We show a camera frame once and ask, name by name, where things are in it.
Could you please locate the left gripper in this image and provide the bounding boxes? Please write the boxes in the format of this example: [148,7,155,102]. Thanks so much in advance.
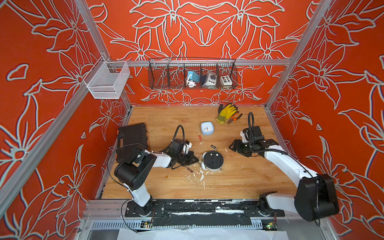
[175,152,199,166]

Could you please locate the white twin-bell alarm clock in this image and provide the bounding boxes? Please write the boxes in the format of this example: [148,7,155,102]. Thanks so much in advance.
[200,151,224,172]

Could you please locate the light blue square alarm clock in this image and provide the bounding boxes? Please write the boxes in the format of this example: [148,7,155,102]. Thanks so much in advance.
[201,121,215,136]

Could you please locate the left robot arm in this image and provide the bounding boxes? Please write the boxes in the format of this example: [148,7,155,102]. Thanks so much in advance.
[114,123,199,216]

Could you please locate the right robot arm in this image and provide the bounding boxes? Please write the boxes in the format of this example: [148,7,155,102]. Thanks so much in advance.
[230,112,340,222]

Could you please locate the yellow work glove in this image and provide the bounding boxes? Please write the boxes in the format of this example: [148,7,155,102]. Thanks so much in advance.
[216,104,238,124]

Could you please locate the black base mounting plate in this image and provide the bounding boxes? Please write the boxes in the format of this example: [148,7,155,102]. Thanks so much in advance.
[122,199,285,230]

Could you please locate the black plastic tool case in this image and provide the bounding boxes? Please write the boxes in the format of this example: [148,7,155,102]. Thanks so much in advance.
[116,123,149,163]

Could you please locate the white button box in basket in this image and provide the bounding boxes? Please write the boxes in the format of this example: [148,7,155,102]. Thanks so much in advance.
[220,75,233,89]

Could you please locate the white grey device in basket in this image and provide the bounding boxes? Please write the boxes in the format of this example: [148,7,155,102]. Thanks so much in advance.
[200,72,217,88]

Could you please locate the blue white item in basket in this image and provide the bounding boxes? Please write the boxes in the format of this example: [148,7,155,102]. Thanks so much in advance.
[186,71,200,88]

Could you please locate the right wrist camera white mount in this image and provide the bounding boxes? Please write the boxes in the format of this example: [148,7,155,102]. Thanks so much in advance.
[240,131,249,143]

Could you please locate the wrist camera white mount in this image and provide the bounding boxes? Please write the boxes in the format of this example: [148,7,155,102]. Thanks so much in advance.
[240,131,249,143]
[182,141,192,154]

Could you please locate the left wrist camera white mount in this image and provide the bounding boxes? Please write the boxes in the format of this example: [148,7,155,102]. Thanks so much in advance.
[182,141,192,154]

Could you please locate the orange handled pliers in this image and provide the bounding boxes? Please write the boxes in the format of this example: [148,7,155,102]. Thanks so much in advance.
[227,112,243,124]

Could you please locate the black wire wall basket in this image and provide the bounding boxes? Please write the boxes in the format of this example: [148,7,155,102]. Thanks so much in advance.
[148,57,238,90]

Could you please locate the clear plastic wall bin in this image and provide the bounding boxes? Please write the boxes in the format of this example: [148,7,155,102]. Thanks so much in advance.
[84,62,131,100]

